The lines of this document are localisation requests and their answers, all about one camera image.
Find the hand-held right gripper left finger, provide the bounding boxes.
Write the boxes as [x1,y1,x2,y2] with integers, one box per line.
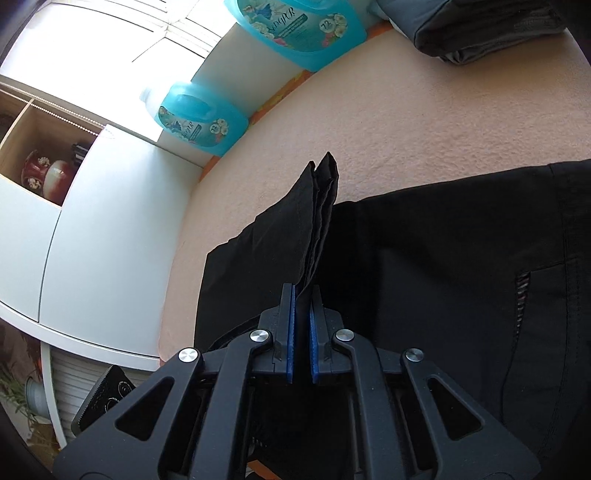
[52,282,296,480]

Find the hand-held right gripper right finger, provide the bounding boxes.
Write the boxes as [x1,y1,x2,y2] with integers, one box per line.
[310,285,541,480]

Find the black pants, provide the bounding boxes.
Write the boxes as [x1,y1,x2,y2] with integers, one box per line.
[194,151,591,480]

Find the folded dark pants pile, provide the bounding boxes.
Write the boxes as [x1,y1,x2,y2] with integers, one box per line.
[376,0,568,64]

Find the black flat device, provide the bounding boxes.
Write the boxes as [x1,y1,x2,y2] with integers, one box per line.
[74,364,137,432]

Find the white wardrobe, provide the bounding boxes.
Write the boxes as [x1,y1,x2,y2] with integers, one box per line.
[0,122,206,372]

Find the beige blanket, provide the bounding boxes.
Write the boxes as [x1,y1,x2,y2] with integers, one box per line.
[159,21,591,361]

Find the white slatted radiator cover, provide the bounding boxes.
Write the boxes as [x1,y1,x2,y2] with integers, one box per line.
[41,344,160,450]

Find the blue detergent bottle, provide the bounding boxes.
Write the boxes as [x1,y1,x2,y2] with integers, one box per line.
[224,0,369,72]
[140,82,250,156]

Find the white plant pot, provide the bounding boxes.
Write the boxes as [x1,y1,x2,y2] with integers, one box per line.
[25,376,51,423]

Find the red and white ceramic jar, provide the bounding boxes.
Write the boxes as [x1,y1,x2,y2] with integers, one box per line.
[44,161,77,202]

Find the green houseplant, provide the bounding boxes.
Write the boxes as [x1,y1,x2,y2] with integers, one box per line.
[0,360,42,439]

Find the red floral ceramic vase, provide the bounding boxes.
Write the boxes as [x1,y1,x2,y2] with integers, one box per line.
[21,150,52,191]

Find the wooden shelf niche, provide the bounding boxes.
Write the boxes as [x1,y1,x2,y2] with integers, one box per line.
[0,88,100,208]

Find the white framed window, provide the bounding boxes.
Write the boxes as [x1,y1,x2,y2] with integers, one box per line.
[0,0,241,144]

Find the white bead blind cord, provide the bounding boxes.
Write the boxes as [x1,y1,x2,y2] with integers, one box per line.
[25,102,114,137]

